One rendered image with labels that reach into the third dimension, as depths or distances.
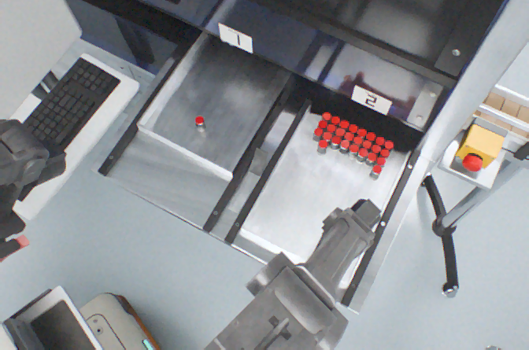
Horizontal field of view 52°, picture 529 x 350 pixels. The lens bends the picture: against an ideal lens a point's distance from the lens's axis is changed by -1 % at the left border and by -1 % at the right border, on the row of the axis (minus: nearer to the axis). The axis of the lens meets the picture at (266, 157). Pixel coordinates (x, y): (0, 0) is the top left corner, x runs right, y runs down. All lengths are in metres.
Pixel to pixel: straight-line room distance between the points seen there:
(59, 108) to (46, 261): 0.92
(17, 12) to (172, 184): 0.54
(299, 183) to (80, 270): 1.19
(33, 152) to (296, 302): 0.44
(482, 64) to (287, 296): 0.58
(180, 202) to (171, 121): 0.21
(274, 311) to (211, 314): 1.54
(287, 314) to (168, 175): 0.78
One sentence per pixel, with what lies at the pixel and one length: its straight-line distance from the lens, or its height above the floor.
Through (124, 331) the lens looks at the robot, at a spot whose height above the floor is 0.28.
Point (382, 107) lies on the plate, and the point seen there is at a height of 1.02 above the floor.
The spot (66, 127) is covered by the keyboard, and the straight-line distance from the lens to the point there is 1.46.
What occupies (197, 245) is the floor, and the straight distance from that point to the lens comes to 2.14.
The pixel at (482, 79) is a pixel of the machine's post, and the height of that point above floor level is 1.25.
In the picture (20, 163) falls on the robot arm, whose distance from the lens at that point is 0.82.
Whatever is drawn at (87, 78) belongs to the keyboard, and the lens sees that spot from 1.52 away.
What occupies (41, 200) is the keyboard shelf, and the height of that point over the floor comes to 0.80.
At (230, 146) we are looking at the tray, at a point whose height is 0.88.
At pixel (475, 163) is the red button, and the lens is 1.21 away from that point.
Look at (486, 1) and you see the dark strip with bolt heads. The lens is 0.89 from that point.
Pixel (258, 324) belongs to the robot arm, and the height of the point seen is 1.52.
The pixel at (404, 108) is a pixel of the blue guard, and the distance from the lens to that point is 1.18.
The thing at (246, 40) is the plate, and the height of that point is 1.03.
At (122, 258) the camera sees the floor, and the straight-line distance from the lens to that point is 2.18.
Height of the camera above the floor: 2.06
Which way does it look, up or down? 68 degrees down
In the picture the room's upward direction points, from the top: 1 degrees counter-clockwise
